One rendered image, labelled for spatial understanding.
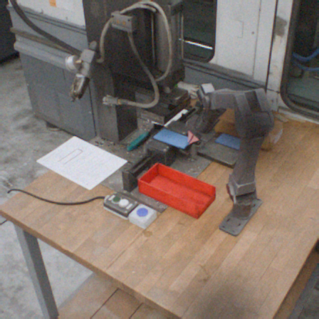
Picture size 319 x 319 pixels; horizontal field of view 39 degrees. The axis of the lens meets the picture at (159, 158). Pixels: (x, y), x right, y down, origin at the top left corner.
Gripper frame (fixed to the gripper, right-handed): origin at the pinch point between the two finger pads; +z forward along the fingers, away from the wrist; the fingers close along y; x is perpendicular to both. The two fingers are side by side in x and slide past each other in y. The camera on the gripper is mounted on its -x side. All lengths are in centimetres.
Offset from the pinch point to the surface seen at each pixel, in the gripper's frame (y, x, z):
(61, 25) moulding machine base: 118, -70, 68
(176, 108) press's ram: 11.1, 0.9, -8.2
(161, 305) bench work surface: -30, 58, -1
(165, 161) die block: 1.8, 7.8, 8.9
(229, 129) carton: -6.5, -24.5, 2.7
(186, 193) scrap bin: -12.3, 15.3, 5.5
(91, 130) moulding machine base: 70, -74, 127
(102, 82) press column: 40.2, 4.9, 4.0
